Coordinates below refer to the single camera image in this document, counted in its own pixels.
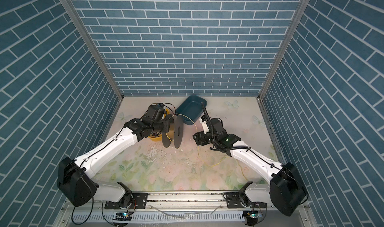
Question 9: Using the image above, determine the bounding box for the grey cable spool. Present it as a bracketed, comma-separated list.
[162, 114, 184, 149]

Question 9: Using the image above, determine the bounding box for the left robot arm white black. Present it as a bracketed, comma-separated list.
[57, 103, 171, 209]

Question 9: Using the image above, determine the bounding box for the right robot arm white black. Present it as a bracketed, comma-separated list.
[193, 115, 309, 217]

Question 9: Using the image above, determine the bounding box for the yellow plastic bin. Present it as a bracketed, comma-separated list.
[149, 106, 174, 142]

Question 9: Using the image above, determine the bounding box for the teal plastic bin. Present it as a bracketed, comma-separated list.
[176, 95, 208, 125]

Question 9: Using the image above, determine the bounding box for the right green circuit board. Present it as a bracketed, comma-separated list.
[245, 211, 263, 219]

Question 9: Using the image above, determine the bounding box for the green circuit board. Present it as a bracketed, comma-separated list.
[113, 212, 133, 222]
[245, 211, 263, 219]

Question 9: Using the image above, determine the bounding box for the left green circuit board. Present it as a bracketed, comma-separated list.
[113, 212, 133, 222]

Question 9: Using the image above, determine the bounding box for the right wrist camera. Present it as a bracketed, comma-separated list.
[200, 115, 210, 134]

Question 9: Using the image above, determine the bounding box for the white slotted cable duct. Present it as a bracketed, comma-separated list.
[73, 211, 245, 224]

